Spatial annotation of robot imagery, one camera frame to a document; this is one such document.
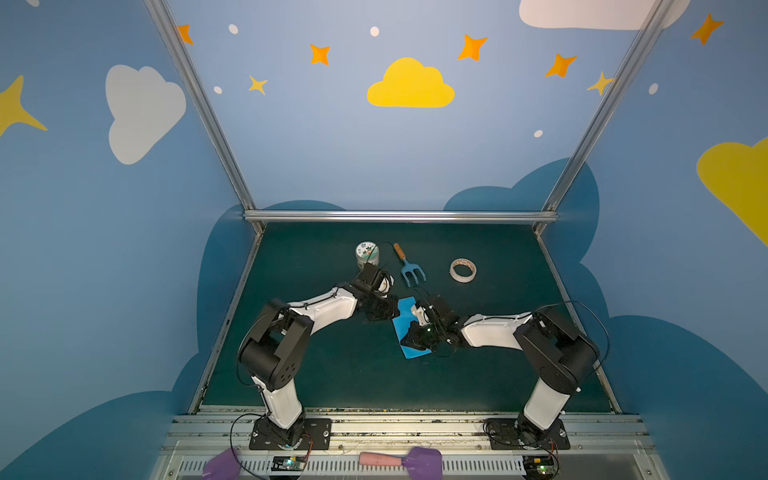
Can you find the right side floor rail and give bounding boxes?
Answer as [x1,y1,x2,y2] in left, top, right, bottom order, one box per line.
[534,233,623,414]

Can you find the front aluminium rail base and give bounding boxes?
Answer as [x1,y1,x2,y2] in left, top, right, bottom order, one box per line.
[150,406,670,479]

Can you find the right green circuit board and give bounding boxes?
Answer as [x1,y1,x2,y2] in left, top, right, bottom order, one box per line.
[523,456,559,479]

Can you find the cyan paper sheet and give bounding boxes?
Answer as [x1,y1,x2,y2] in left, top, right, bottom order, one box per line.
[392,297,432,359]

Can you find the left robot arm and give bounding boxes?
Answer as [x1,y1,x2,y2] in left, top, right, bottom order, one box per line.
[236,263,399,450]

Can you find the small patterned jar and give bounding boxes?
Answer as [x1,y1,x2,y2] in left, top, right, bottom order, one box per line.
[355,241,380,270]

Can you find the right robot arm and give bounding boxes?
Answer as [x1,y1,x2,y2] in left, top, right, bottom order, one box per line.
[393,297,600,448]

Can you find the purple shovel pink handle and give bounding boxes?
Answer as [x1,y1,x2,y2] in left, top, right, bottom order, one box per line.
[359,447,443,480]

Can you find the aluminium left corner post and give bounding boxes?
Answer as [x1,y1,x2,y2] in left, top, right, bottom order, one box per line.
[145,0,257,213]

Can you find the white double-sided tape roll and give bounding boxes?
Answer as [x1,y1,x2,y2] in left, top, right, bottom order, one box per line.
[449,258,477,284]

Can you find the floor rail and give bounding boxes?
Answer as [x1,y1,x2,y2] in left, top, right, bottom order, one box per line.
[534,233,623,414]
[187,231,263,415]

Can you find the purple scoop left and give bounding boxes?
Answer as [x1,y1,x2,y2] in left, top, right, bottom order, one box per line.
[201,448,241,480]

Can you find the left green circuit board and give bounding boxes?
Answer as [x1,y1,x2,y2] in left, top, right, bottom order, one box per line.
[271,456,307,473]

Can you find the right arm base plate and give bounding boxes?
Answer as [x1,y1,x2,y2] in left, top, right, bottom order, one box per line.
[483,416,571,450]

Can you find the aluminium back frame rail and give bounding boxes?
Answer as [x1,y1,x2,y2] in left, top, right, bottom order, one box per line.
[244,210,558,224]

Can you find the left side floor rail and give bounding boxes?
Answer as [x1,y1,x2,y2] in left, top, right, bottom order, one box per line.
[187,231,263,415]

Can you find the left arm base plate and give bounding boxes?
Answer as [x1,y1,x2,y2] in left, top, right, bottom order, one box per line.
[248,417,332,451]

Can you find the aluminium right corner post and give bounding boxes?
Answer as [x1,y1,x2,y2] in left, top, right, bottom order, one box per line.
[533,0,675,237]

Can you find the aluminium corner post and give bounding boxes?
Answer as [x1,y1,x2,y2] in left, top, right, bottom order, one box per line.
[145,0,257,213]
[533,0,675,237]

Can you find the green circuit board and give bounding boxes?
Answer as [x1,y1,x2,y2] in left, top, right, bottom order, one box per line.
[523,456,559,479]
[271,456,307,473]

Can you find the blue garden fork wooden handle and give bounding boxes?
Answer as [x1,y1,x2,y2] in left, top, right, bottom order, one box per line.
[393,243,427,288]

